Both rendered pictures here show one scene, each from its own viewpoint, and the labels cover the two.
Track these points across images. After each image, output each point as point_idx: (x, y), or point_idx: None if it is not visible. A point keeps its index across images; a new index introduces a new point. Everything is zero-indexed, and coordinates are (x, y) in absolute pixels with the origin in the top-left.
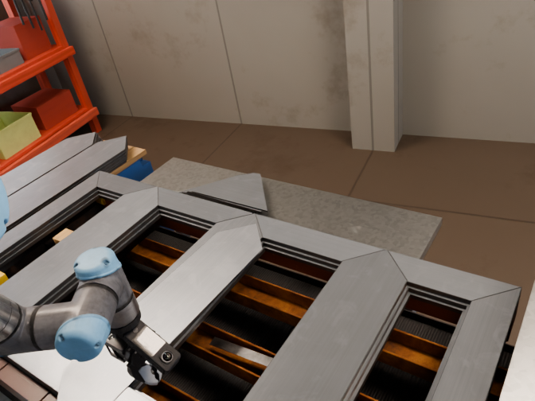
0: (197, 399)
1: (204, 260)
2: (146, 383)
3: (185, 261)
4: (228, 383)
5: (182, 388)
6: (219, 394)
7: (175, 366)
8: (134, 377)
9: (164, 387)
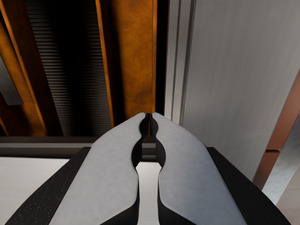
0: (97, 84)
1: None
2: (200, 139)
3: None
4: (62, 65)
5: (99, 106)
6: (78, 66)
7: (86, 127)
8: (288, 222)
9: (116, 116)
